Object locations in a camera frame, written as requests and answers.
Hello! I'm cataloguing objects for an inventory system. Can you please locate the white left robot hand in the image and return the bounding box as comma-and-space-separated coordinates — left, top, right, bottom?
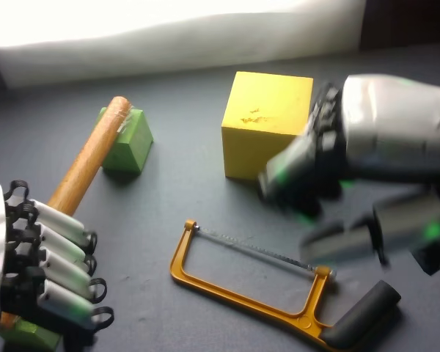
0, 179, 115, 348

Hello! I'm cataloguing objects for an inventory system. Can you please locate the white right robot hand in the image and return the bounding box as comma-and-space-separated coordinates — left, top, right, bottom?
257, 74, 440, 276

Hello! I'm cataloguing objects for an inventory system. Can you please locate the round wooden dowel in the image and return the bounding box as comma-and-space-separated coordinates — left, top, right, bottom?
0, 95, 132, 329

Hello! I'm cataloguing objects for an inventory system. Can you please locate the yellow hacksaw with black handle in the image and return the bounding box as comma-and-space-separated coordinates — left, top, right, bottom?
169, 219, 403, 351

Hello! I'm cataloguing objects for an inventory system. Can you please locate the green wedge support block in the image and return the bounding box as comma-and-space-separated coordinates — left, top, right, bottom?
0, 315, 63, 351
97, 106, 155, 173

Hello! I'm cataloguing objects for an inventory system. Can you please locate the yellow wooden block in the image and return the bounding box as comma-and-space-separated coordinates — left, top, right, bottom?
221, 70, 315, 180

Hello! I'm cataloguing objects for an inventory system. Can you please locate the grey table cloth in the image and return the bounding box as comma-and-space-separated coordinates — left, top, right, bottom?
0, 43, 440, 352

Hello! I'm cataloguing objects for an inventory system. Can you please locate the white foam board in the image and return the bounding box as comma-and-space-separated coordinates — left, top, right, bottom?
0, 0, 367, 89

